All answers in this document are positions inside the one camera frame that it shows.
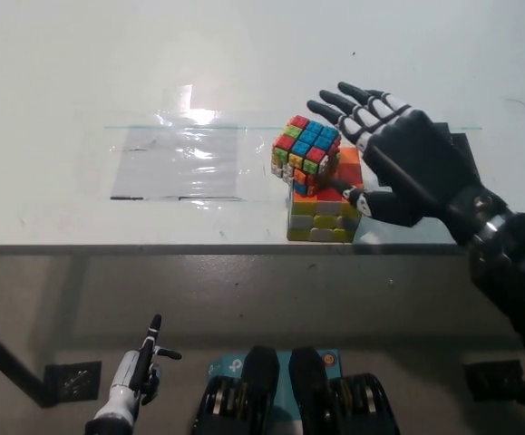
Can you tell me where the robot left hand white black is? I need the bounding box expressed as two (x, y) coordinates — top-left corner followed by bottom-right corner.
(91, 314), (183, 426)

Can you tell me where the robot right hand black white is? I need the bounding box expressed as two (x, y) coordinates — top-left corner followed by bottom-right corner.
(306, 82), (513, 247)

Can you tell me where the small studded multicolour puzzle cube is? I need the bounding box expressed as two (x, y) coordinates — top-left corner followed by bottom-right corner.
(270, 115), (342, 198)

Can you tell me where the black desk foot plate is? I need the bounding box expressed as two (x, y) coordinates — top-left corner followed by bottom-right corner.
(462, 360), (525, 403)
(44, 361), (103, 405)

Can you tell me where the large orange red puzzle cube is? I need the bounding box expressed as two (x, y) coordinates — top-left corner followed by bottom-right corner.
(285, 145), (366, 244)

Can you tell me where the black desk leg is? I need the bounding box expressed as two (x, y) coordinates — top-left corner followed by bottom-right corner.
(0, 312), (50, 409)

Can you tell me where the black tape patch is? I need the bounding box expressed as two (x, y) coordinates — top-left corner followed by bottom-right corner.
(437, 121), (479, 179)

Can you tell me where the clear plastic sheet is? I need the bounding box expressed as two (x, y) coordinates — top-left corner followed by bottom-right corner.
(109, 125), (246, 203)

